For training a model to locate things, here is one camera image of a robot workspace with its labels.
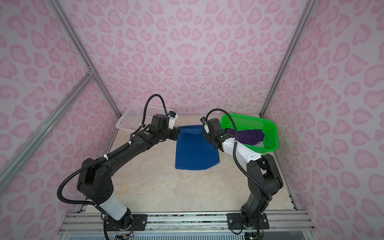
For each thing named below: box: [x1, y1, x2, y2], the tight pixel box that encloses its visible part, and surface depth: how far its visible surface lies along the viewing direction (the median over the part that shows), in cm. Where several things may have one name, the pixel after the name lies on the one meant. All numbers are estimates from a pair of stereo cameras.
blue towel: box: [175, 124, 220, 171], surface depth 98 cm
